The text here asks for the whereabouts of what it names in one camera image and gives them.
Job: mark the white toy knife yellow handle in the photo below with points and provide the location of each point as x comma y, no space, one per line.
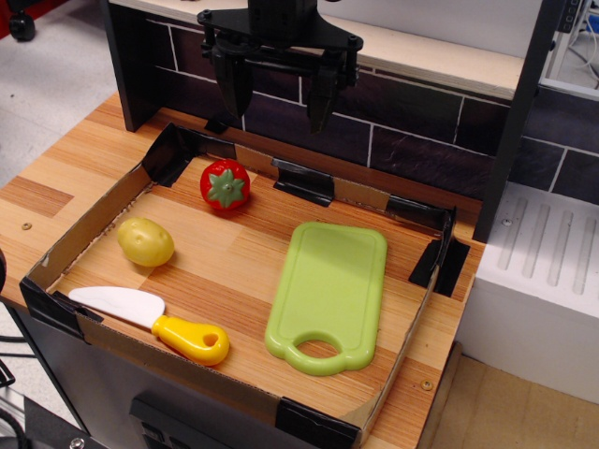
207,345

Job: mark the black box under table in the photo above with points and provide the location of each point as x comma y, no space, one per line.
203,425

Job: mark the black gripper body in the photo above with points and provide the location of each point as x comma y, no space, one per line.
288,36

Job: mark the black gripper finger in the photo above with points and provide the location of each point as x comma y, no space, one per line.
326,82
233,74

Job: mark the black chair caster wheel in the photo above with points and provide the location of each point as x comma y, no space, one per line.
21,25

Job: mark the wooden shelf with dark posts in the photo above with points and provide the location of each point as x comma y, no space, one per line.
425,120

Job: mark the red toy tomato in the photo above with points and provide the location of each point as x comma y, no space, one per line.
225,184

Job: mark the yellow toy potato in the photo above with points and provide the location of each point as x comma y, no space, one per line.
145,243

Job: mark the green plastic cutting board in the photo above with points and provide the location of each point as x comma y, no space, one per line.
325,315

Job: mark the white ribbed drain board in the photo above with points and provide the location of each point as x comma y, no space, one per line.
533,308

